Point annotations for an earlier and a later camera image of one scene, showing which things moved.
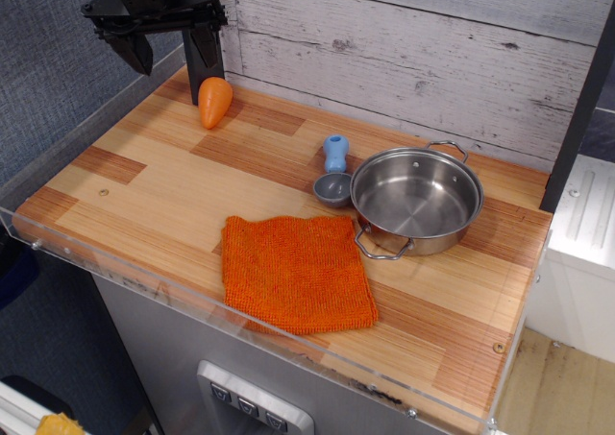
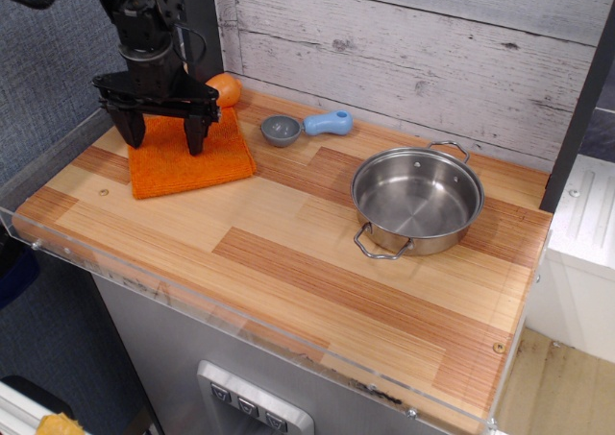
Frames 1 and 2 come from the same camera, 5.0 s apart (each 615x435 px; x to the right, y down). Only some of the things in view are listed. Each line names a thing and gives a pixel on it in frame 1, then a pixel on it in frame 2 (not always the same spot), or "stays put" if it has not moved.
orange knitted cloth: (295, 275) → (164, 162)
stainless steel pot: (423, 201) stays put
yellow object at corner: (59, 424) stays put
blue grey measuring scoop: (332, 188) → (282, 130)
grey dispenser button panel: (235, 403) stays put
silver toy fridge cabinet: (202, 376) stays put
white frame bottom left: (19, 414) stays put
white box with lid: (573, 300) stays put
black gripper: (154, 4) → (152, 82)
